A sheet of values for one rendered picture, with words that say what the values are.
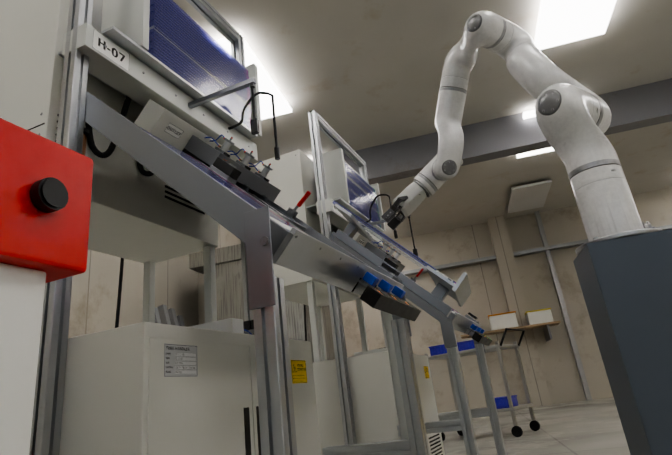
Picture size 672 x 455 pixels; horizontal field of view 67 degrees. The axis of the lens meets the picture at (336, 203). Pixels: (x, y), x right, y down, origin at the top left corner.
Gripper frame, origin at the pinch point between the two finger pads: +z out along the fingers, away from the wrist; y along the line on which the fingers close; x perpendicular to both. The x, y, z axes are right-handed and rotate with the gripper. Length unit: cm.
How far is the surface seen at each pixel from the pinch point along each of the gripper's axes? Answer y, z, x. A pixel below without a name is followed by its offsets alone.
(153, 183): 35, 43, -52
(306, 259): 70, 21, 17
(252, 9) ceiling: -125, -59, -240
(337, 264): 57, 19, 18
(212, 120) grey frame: 28, 17, -59
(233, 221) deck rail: 79, 25, 6
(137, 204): 42, 49, -45
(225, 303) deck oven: -315, 154, -177
